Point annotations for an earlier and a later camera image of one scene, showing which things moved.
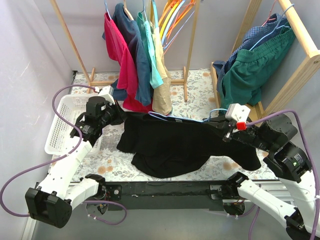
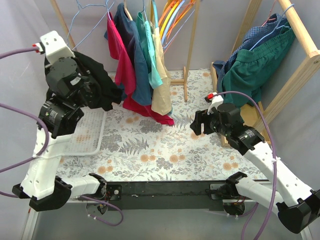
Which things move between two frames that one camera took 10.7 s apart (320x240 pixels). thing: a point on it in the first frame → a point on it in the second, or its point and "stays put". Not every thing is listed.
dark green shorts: (241, 81) stays put
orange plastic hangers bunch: (174, 16) stays put
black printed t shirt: (162, 147) → (104, 93)
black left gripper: (117, 113) → (88, 89)
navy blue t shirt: (129, 30) stays put
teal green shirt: (155, 78) stays put
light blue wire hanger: (107, 9) stays put
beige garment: (162, 94) stays put
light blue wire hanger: (168, 117) → (80, 6)
